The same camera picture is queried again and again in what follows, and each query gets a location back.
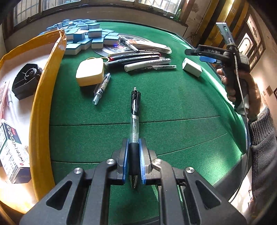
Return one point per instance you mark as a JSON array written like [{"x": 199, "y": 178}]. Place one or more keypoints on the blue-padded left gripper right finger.
[{"x": 145, "y": 161}]

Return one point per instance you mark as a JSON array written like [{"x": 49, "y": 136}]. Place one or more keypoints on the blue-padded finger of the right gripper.
[{"x": 208, "y": 59}]

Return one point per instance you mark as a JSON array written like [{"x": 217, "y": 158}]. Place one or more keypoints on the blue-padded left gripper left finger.
[{"x": 122, "y": 161}]

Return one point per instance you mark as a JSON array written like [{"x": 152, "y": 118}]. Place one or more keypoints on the white rectangular eraser box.
[{"x": 191, "y": 67}]

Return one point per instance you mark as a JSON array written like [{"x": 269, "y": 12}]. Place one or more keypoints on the black clear gel pen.
[{"x": 133, "y": 147}]

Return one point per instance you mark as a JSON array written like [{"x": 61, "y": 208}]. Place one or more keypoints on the cream yellow rectangular case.
[{"x": 90, "y": 72}]

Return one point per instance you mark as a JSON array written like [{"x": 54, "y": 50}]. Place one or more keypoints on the black plastic fan-shaped part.
[{"x": 26, "y": 81}]

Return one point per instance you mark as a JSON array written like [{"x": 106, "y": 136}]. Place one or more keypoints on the white printed ointment tube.
[{"x": 3, "y": 93}]

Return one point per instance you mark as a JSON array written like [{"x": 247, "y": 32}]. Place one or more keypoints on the grey knit sleeve forearm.
[{"x": 263, "y": 148}]

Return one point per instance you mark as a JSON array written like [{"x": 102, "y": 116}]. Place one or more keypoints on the person's right hand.
[{"x": 255, "y": 102}]

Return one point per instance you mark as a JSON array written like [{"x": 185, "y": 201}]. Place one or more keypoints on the stained glass cabinet door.
[{"x": 250, "y": 41}]

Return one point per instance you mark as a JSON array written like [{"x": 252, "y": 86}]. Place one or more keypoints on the clear thin pen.
[{"x": 157, "y": 67}]

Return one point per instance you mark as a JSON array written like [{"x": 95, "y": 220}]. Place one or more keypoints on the black marker red cap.
[{"x": 131, "y": 55}]

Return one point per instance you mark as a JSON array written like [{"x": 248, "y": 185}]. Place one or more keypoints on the white toothpaste box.
[{"x": 143, "y": 45}]

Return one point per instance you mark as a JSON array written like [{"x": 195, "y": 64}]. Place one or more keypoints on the clear blue ink pen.
[{"x": 99, "y": 90}]

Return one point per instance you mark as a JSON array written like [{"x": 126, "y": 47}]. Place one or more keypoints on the white paint marker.
[{"x": 144, "y": 64}]

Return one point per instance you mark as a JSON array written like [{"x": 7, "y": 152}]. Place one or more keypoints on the round table centre console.
[{"x": 120, "y": 48}]

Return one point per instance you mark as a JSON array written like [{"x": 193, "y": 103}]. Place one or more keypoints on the silver black pen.
[{"x": 125, "y": 41}]

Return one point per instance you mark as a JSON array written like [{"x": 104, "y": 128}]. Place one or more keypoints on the black marker grey cap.
[{"x": 126, "y": 61}]

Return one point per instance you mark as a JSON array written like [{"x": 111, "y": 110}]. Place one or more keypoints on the white green medicine box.
[{"x": 15, "y": 159}]

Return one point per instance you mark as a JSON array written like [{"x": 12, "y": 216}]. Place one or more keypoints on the pile of blue mahjong tiles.
[{"x": 82, "y": 34}]

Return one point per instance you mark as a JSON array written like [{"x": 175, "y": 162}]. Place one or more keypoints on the yellow cardboard tray box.
[{"x": 32, "y": 116}]

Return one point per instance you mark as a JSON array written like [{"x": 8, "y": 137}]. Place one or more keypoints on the barred window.
[{"x": 24, "y": 10}]

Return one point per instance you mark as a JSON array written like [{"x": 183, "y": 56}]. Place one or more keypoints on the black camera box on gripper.
[{"x": 225, "y": 32}]

